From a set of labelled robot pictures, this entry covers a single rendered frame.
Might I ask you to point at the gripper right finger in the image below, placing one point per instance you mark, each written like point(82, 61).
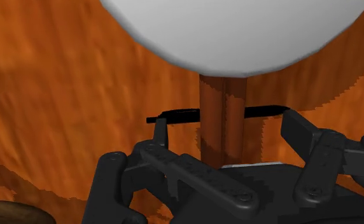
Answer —
point(320, 164)

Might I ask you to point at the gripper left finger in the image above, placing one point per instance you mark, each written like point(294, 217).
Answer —
point(200, 176)

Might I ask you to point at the wood patterned robot stand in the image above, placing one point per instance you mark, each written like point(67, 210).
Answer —
point(222, 124)

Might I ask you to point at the black pen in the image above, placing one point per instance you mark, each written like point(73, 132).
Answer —
point(182, 115)

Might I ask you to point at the dark brown round object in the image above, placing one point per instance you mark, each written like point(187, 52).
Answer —
point(11, 214)

